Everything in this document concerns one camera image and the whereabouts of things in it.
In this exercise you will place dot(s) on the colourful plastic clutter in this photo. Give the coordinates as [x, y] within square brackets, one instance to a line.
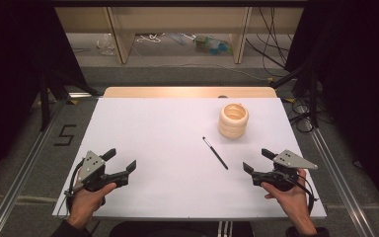
[212, 45]

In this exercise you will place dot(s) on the metal floor rail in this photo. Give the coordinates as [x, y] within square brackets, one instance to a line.
[19, 184]
[342, 184]

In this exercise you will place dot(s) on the black metal stand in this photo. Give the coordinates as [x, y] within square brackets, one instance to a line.
[44, 105]
[314, 98]

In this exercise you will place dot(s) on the wooden table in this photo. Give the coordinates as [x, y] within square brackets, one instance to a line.
[177, 92]

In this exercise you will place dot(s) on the person's right hand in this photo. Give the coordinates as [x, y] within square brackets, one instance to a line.
[292, 204]

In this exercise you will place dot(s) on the person's dark striped clothing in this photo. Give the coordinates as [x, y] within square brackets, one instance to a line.
[177, 229]

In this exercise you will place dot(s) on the dark curtain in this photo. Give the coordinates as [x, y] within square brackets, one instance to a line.
[10, 82]
[358, 82]

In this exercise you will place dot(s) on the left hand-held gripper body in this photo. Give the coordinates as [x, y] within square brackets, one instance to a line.
[92, 164]

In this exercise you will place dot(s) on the wooden shelf unit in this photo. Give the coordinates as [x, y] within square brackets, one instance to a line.
[121, 39]

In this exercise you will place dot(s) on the clear plastic bag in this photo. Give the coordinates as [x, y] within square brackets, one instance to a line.
[106, 44]

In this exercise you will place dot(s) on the black pen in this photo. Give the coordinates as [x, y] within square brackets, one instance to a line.
[215, 153]

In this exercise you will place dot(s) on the cream ribbed pen holder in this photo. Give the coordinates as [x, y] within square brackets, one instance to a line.
[233, 126]

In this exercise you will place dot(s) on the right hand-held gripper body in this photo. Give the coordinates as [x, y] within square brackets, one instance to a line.
[283, 177]

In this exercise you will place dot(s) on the person's left hand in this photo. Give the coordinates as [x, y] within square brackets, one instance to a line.
[85, 204]

